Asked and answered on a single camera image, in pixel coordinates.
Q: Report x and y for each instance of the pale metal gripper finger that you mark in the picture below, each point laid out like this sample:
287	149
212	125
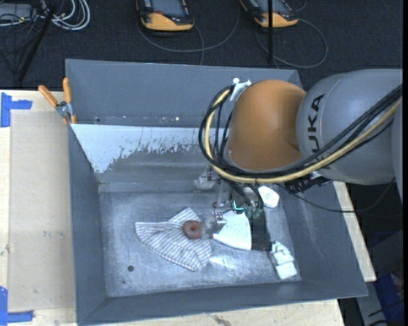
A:
213	227
204	181

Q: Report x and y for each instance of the white cup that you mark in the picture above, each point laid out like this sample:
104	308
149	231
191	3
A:
236	233

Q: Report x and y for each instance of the dark green flat block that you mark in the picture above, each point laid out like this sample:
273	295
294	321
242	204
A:
260	234

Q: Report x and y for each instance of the white striped cloth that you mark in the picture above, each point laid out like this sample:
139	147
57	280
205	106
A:
171	243

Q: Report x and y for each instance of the white crumpled packet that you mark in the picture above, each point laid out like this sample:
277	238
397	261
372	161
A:
284	261

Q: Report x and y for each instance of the grey metal bin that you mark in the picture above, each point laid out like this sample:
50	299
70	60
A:
149	284

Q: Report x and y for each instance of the pale brown cardboard board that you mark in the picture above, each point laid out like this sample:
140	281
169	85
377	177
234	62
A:
37	199

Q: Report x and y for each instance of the black cylinder on white bracket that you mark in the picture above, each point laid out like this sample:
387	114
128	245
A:
269	196

